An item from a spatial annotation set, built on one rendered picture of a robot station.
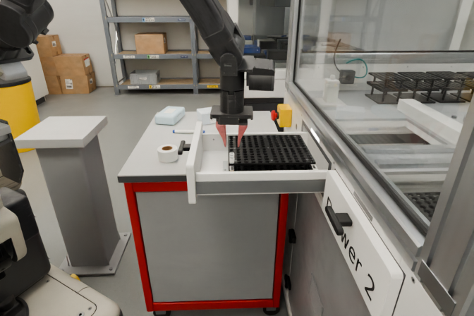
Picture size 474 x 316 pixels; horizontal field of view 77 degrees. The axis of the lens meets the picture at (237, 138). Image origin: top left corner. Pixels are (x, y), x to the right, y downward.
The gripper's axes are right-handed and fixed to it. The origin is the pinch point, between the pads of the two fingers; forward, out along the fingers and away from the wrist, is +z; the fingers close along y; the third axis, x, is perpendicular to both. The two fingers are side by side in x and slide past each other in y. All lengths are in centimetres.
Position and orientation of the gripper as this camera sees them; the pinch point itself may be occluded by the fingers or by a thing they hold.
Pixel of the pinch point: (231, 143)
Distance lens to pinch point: 77.4
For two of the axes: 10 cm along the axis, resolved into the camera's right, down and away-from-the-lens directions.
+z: -0.1, 9.0, 4.4
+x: -0.2, 4.3, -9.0
